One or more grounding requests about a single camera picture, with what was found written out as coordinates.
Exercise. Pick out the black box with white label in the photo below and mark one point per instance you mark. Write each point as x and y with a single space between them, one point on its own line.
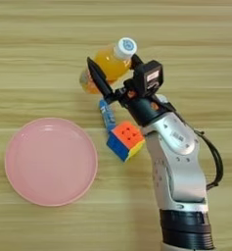
151 78

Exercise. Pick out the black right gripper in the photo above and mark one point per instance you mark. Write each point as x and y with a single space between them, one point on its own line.
145 109

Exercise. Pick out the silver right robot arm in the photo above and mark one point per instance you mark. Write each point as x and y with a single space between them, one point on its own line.
179 163

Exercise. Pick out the pink round plate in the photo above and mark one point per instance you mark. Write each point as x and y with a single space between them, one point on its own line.
49 163

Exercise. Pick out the orange juice bottle white cap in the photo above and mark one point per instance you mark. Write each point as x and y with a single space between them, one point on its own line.
111 63

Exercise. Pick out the multicolour puzzle cube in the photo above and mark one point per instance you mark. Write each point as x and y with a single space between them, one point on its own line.
125 135

